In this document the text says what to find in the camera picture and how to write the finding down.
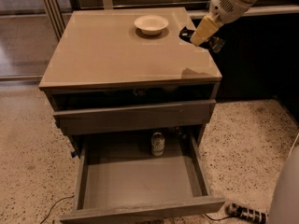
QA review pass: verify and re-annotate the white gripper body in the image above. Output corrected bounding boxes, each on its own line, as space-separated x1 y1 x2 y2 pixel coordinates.
209 0 251 24

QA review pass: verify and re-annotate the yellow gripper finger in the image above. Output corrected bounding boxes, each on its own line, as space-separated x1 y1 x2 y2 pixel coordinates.
191 14 223 47

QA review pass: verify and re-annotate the black rxbar chocolate wrapper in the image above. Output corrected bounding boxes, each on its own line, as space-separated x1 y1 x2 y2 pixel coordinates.
179 27 225 53

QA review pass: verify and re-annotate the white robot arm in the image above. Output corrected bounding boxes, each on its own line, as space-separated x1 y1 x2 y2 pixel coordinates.
190 0 299 224

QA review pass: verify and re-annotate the closed grey top drawer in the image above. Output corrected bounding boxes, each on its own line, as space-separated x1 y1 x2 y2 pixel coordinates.
53 99 216 135

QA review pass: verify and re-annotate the grey drawer cabinet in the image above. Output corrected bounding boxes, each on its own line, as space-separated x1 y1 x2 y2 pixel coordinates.
39 7 221 151

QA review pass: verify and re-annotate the white can in drawer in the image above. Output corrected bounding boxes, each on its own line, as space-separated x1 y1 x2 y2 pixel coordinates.
151 133 164 156

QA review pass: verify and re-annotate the open grey middle drawer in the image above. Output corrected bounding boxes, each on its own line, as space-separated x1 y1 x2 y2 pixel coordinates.
60 132 225 224

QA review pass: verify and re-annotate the white ceramic bowl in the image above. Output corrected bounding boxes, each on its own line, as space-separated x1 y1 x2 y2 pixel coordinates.
135 15 169 35

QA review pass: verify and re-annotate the black power strip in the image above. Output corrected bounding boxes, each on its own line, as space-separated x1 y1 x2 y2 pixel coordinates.
225 203 268 224

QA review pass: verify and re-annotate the black cable on floor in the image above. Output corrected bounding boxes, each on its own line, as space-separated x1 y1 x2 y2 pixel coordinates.
38 194 76 224

